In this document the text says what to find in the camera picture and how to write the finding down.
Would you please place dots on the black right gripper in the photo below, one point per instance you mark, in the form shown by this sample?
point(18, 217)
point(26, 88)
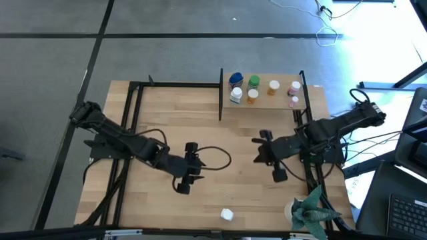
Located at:
point(277, 150)

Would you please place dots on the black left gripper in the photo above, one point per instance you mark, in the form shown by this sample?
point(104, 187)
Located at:
point(191, 166)

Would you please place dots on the small orange-capped bottle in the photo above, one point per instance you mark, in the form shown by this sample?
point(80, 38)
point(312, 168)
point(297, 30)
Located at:
point(252, 96)

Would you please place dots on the small pale pink bottle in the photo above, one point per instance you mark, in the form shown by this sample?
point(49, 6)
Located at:
point(293, 101)

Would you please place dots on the white melatonin bottle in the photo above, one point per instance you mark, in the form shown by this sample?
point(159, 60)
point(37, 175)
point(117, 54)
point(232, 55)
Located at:
point(236, 95)
point(227, 214)

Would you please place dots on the orange pill bottle white cap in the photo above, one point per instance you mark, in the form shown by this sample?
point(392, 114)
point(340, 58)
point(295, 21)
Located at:
point(273, 87)

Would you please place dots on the green-capped clear bottle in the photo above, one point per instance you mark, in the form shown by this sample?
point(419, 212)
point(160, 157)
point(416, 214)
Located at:
point(253, 81)

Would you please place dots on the pink bottle white cap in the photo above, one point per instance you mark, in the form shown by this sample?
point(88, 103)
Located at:
point(294, 88)

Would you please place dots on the blue-capped Tums bottle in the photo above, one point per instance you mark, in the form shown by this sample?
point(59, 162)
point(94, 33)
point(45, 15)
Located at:
point(235, 80)

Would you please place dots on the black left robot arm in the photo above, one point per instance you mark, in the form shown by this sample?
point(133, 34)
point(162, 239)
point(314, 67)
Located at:
point(116, 136)

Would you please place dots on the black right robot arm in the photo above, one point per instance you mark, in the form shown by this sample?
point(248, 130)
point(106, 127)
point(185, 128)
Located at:
point(333, 125)

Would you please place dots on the white plant pot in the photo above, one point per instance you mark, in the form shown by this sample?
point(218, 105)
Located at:
point(288, 211)

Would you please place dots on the green spiky artificial plant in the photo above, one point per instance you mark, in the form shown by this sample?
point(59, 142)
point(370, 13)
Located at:
point(312, 213)

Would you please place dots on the white paper sheet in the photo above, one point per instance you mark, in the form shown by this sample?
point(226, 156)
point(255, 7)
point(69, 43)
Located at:
point(355, 191)

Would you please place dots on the black monitor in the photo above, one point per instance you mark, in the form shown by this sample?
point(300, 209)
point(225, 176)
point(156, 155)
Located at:
point(413, 146)

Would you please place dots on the black laptop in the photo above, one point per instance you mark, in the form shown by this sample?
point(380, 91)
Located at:
point(407, 216)

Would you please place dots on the wooden shelf black metal frame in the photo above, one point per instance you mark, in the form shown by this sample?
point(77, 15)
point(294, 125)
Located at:
point(267, 103)

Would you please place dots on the black metal rig frame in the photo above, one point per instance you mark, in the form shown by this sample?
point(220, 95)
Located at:
point(131, 110)

